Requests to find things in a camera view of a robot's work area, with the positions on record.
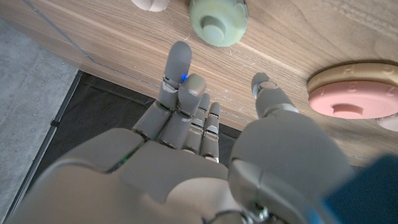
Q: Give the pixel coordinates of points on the green toy disc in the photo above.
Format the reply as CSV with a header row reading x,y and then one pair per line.
x,y
217,21

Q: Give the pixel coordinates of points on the small beige toy disc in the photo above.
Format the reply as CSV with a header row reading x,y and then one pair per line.
x,y
150,4

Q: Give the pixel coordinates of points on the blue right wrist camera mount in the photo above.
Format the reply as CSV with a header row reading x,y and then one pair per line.
x,y
367,193

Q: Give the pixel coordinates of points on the red toy disc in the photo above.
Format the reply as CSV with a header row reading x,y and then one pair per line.
x,y
354,99

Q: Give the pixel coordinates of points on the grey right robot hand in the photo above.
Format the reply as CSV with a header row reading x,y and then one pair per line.
x,y
155,180

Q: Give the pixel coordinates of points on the large orange toy disc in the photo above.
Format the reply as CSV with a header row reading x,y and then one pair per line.
x,y
348,74

